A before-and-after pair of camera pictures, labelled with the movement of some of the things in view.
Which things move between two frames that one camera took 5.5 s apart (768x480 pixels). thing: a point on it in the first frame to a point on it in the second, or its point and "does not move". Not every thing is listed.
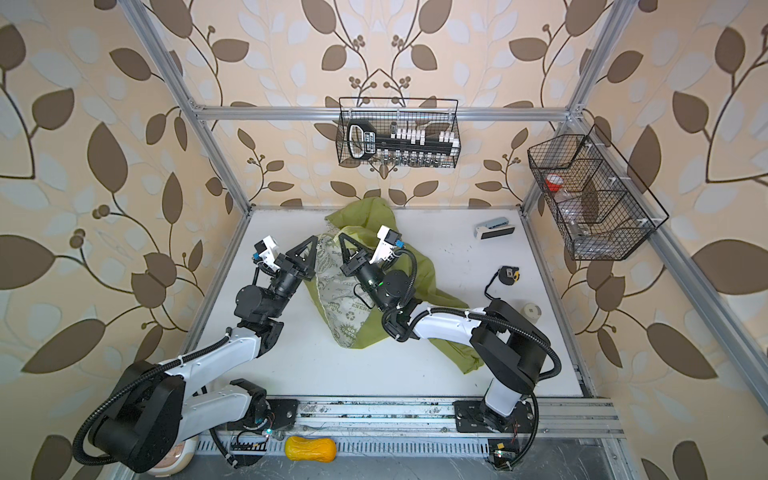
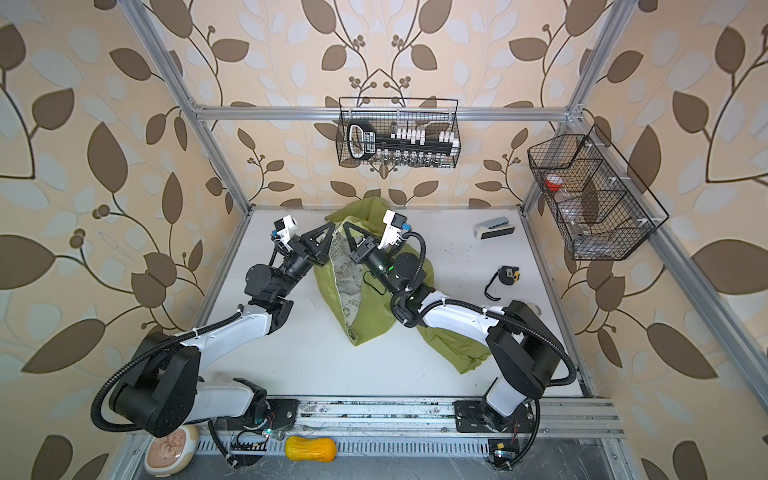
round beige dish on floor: (180, 458) does not move
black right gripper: (359, 265) to (365, 253)
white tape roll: (532, 312) does not move
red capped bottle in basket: (554, 182) does not move
